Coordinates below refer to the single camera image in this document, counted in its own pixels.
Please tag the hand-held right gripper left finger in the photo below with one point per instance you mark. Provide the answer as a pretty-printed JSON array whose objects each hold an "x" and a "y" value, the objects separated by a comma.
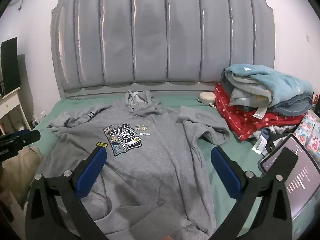
[{"x": 93, "y": 166}]

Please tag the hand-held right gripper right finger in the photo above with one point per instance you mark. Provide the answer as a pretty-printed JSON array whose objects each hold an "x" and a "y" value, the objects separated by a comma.
[{"x": 225, "y": 166}]

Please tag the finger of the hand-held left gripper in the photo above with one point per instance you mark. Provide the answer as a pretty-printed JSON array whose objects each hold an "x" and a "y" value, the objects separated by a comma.
[{"x": 26, "y": 137}]

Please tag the grey printed hoodie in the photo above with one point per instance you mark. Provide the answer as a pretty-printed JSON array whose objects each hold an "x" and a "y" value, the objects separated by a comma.
[{"x": 155, "y": 155}]

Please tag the white side table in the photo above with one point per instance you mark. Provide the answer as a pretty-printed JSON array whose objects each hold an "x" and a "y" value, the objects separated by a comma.
[{"x": 11, "y": 100}]

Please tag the white grey garment with tag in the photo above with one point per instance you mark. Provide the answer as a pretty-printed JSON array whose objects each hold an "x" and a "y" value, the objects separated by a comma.
[{"x": 265, "y": 137}]

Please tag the red dotted garment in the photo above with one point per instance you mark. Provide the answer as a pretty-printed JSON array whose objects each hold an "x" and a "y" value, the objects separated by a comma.
[{"x": 232, "y": 115}]

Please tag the round white container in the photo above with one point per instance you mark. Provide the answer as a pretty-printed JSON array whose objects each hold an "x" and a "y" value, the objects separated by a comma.
[{"x": 207, "y": 97}]

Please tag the tablet with lit screen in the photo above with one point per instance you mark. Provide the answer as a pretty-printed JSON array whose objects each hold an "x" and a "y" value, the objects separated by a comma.
[{"x": 305, "y": 180}]

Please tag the floral print cloth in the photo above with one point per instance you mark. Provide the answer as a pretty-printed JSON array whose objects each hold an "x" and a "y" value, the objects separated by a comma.
[{"x": 310, "y": 132}]

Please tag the teal fleece blanket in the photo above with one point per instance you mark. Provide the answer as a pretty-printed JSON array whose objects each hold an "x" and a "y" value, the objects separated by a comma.
[{"x": 275, "y": 87}]

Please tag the grey padded headboard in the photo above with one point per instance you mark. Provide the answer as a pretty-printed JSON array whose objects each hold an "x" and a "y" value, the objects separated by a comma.
[{"x": 150, "y": 42}]

